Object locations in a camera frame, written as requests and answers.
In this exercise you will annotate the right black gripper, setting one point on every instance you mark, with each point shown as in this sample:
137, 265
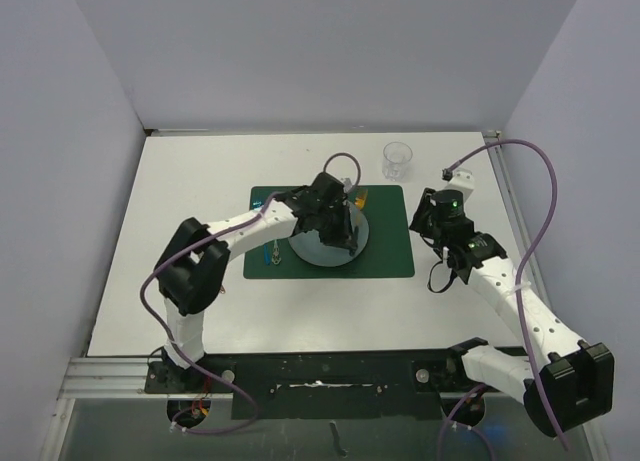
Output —
420, 224

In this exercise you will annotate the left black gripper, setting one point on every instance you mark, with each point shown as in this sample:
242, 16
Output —
343, 235

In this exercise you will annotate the gold fork green handle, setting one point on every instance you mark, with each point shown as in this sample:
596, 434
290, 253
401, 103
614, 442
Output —
361, 198

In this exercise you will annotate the teal round plate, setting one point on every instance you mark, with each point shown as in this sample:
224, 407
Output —
308, 247

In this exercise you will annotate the dark green placemat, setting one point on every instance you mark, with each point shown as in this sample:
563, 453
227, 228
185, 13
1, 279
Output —
388, 253

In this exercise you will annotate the gold iridescent spoon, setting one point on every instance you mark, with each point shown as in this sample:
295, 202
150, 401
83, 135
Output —
275, 256

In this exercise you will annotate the clear plastic cup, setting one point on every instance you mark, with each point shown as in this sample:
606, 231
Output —
396, 159

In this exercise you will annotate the blue plastic spoon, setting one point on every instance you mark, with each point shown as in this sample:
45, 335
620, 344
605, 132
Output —
257, 205

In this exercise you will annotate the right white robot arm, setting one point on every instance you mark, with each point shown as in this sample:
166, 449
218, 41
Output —
565, 381

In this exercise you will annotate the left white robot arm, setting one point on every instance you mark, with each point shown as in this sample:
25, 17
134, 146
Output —
191, 269

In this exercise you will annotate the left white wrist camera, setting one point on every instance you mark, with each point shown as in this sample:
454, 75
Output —
348, 184

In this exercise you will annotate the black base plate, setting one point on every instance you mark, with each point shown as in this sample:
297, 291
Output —
350, 385

